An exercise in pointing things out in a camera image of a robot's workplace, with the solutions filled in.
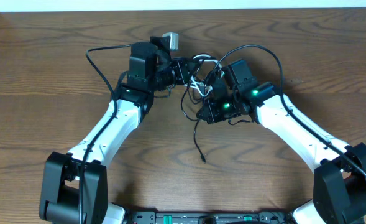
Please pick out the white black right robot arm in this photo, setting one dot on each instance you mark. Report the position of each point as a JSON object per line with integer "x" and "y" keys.
{"x": 339, "y": 169}

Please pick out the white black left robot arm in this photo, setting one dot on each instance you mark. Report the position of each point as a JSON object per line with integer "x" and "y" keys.
{"x": 75, "y": 184}

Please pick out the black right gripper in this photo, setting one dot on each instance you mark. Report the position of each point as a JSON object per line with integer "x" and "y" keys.
{"x": 213, "y": 116}

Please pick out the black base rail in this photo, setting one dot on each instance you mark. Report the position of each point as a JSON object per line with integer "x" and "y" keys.
{"x": 148, "y": 217}

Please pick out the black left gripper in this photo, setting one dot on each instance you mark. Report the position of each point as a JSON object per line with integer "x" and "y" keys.
{"x": 184, "y": 71}

